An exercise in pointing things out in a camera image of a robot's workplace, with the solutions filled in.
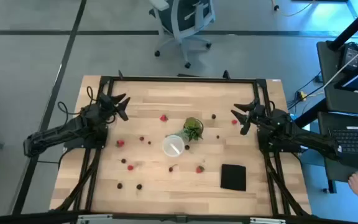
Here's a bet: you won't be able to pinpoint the black computer keyboard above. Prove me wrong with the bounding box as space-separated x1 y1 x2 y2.
328 126 358 156

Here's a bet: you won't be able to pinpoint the potted succulent plant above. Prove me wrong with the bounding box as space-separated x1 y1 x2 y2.
174 116 204 142

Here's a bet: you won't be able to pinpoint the clear plastic tupperware container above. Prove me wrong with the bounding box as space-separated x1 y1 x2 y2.
162 134 185 157

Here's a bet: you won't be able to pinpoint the white office chair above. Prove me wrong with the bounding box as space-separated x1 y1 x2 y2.
149 0 216 69

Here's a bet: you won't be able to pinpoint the black square pad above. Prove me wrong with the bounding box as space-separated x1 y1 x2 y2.
220 164 247 192

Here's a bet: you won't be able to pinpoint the black metal beam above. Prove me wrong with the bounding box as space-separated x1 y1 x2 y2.
328 0 358 51
293 104 328 128

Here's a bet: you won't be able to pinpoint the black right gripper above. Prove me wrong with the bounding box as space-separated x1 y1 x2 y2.
231 99 267 136

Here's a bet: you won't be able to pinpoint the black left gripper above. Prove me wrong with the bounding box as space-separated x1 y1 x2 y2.
98 92 131 123

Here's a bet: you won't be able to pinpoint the black side desk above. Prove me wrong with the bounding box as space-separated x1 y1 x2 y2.
316 40 358 194

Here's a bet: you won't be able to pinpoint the black power adapter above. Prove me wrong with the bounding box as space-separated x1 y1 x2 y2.
340 43 358 68

